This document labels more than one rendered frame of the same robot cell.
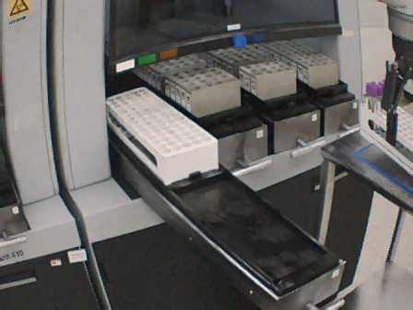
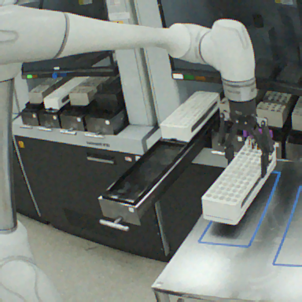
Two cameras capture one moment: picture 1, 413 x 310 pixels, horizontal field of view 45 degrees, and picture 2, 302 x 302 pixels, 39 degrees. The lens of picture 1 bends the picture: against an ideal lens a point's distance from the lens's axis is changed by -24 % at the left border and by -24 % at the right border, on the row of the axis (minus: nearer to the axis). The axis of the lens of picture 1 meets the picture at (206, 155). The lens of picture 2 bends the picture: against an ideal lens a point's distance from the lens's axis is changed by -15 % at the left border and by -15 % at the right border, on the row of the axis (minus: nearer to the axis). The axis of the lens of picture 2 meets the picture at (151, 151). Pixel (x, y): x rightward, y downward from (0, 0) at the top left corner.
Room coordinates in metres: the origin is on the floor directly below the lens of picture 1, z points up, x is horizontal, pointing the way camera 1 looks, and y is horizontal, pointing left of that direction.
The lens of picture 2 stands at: (0.25, -1.24, 1.58)
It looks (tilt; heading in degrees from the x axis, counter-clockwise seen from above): 29 degrees down; 66
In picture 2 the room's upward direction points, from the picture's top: 11 degrees counter-clockwise
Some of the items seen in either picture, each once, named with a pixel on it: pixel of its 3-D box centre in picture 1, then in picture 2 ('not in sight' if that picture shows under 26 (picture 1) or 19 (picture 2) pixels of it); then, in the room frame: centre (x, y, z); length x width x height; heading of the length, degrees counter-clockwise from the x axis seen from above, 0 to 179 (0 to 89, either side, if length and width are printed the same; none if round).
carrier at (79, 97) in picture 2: not in sight; (79, 97); (0.80, 0.60, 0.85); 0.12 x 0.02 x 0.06; 120
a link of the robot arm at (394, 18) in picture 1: (406, 24); (240, 86); (0.90, -0.40, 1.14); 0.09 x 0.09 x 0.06
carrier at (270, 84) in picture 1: (274, 83); (270, 117); (1.23, -0.15, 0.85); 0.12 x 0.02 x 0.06; 119
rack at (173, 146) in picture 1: (152, 132); (193, 115); (1.04, 0.10, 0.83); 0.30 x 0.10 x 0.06; 29
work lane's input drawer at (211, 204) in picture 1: (204, 203); (171, 154); (0.89, 0.01, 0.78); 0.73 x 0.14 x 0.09; 29
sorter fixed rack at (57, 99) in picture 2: not in sight; (70, 91); (0.81, 0.78, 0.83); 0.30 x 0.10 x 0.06; 29
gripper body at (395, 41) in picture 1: (407, 56); (243, 112); (0.90, -0.40, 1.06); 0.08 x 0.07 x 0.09; 116
